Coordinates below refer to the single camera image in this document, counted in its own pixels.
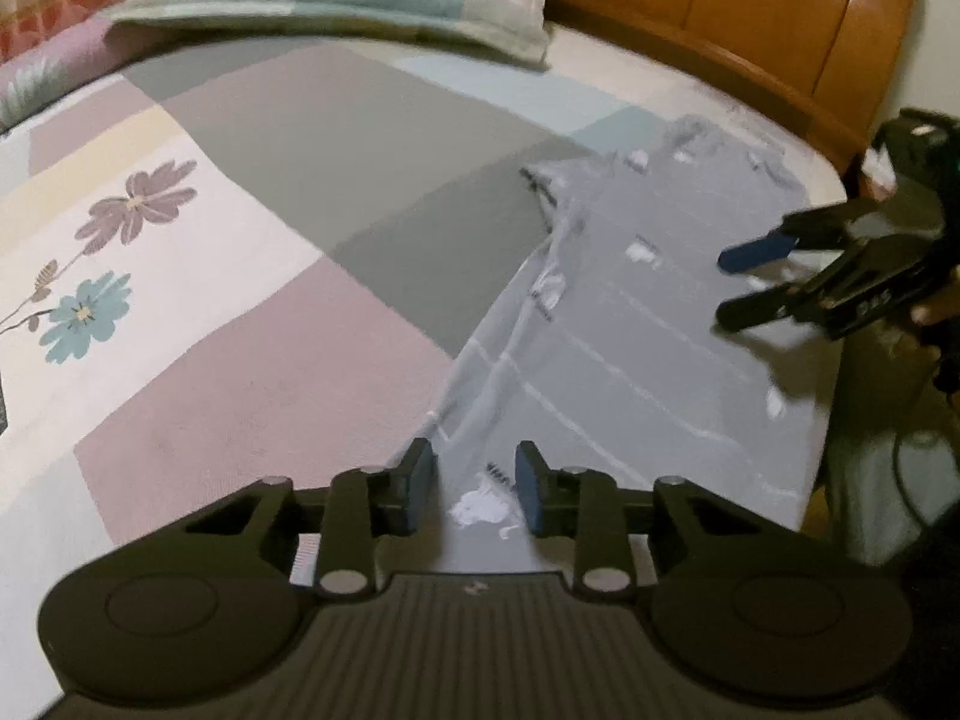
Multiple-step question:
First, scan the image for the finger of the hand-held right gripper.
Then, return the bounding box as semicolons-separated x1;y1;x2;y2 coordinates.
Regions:
715;238;902;333
716;199;875;273

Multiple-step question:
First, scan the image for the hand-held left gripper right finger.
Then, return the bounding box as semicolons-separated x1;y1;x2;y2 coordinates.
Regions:
514;439;762;595

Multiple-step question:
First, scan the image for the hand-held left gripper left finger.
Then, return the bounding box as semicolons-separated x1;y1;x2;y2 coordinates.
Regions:
180;437;437;601

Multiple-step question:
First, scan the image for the grey striped sweatshirt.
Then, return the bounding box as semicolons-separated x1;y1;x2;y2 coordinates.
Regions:
420;112;826;578

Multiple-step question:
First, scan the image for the person's leg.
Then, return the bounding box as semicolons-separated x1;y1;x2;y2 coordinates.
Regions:
814;315;960;565

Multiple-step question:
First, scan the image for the wooden headboard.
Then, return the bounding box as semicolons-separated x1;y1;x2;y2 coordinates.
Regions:
506;0;935;185

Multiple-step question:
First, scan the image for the purple floral quilt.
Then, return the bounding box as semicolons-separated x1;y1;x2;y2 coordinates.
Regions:
0;15;125;132

